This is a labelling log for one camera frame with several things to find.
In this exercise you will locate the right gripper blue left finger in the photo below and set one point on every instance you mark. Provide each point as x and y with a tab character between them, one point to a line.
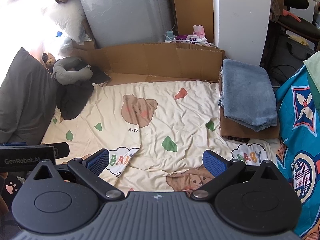
87	171

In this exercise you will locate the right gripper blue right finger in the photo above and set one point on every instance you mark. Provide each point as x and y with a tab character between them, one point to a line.
225	173

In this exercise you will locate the light blue denim pants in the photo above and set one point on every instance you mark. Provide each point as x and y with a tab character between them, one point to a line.
247	96

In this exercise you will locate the folded brown garment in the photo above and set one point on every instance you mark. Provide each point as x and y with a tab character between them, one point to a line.
233	129

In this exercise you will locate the dark grey pillow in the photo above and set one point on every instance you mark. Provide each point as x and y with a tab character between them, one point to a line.
28	100

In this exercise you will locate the black garment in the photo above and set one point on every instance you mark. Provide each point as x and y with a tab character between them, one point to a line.
71	99

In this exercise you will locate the cream cartoon bear bedsheet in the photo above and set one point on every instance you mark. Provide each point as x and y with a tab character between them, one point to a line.
156	134

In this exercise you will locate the teal patterned blanket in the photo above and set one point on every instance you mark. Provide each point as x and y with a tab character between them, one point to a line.
298	157

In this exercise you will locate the grey neck pillow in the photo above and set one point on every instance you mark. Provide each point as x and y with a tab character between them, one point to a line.
69	70

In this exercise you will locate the small plush toy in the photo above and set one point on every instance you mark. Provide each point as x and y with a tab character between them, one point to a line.
49	61

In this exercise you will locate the brown cardboard sheet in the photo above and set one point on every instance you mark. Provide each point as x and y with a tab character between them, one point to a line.
154	62

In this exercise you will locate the pink white bottle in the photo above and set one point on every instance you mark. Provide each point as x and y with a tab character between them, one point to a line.
198	36

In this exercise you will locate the white quilt bundle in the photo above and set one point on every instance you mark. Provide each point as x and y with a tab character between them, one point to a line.
67	18

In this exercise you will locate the tall cardboard piece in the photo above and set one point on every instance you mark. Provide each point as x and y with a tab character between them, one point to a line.
195	12

